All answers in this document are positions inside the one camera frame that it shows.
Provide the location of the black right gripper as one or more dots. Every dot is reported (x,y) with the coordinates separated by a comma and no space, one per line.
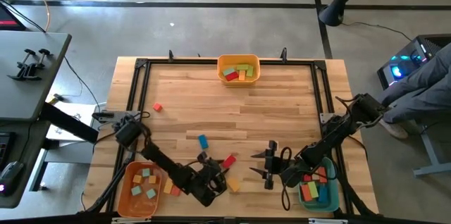
(287,171)

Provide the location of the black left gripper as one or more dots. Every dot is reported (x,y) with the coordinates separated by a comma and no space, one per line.
(208,181)

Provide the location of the red block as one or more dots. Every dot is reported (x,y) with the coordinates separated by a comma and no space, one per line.
(232,76)
(307,177)
(229,161)

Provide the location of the yellow-orange block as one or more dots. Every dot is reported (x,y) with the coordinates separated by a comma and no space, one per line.
(233,184)

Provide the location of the long blue block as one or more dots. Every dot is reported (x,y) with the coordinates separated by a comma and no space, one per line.
(203,141)
(322,193)

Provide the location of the small orange cube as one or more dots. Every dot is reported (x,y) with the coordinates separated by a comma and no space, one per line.
(175,191)

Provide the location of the long orange-red block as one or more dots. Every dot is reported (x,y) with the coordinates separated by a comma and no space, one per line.
(306,192)
(321,174)

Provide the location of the long yellow block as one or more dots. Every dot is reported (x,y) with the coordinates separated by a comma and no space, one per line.
(168,186)

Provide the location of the long green block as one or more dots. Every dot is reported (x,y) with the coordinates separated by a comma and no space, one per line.
(313,189)

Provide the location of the small yellow cube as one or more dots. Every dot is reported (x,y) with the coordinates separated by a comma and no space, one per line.
(152,179)
(137,179)

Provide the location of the small teal cube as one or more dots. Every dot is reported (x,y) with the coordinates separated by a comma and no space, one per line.
(151,193)
(136,190)
(146,172)

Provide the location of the small red cube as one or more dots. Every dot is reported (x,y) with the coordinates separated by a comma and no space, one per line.
(157,107)

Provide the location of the medium orange block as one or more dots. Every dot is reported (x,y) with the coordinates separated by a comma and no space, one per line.
(241,75)

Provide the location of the medium green block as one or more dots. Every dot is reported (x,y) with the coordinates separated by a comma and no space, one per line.
(242,66)
(249,70)

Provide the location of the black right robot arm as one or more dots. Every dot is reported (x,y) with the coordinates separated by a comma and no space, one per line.
(334,134)

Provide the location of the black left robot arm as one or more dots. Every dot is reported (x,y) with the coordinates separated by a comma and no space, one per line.
(165,164)

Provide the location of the teal plastic bin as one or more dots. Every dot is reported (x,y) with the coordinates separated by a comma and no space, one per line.
(330,204)

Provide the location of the yellow plastic bin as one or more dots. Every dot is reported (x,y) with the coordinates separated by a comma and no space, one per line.
(243,83)

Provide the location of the orange plastic bin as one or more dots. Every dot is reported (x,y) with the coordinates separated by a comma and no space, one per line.
(139,206)

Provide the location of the black diagonal desk beam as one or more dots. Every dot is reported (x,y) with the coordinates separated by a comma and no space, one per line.
(67,122)

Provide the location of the white paper sheet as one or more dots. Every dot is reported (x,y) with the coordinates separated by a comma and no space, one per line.
(58,131)

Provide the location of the computer tower with lights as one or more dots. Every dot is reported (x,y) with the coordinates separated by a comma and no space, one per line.
(405,53)

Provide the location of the black computer mouse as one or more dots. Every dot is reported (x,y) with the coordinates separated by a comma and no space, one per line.
(10,178)

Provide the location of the black desk clamp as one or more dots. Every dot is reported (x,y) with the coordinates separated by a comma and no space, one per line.
(19,72)
(34,70)

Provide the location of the grey side desk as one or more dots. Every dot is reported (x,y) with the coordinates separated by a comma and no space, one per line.
(21,90)

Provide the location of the black keyboard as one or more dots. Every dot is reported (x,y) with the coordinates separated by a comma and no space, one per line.
(5,150)

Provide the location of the laptop with red screen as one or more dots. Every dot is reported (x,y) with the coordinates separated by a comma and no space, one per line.
(8,19)

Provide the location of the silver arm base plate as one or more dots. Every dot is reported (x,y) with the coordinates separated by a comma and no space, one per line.
(326,116)

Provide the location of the silver frame bracket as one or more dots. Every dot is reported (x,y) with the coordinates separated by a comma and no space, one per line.
(327,221)
(130,221)

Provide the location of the black frame clamp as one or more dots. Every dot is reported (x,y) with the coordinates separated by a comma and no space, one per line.
(283,54)
(171,55)

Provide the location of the grey metal desk frame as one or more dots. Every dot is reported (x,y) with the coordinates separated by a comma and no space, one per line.
(428,146)

